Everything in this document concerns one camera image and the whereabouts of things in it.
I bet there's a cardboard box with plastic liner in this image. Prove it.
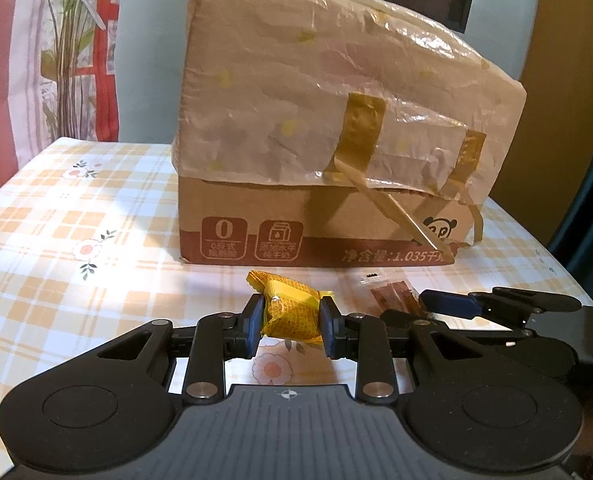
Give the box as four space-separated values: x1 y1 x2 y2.
170 0 528 267

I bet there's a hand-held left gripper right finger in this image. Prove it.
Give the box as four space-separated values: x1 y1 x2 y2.
319 294 488 405

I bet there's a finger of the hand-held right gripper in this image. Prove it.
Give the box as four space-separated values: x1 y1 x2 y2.
380 308 477 334
419 287 583 329

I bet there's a yellow checked tablecloth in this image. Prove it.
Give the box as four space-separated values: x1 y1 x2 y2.
0 135 593 463

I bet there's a yellow cake packet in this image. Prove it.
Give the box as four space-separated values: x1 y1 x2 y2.
246 269 335 347

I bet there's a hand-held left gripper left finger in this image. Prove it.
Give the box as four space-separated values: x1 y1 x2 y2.
95 292 267 405

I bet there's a brown snack packet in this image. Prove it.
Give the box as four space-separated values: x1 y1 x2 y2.
369 282 423 319

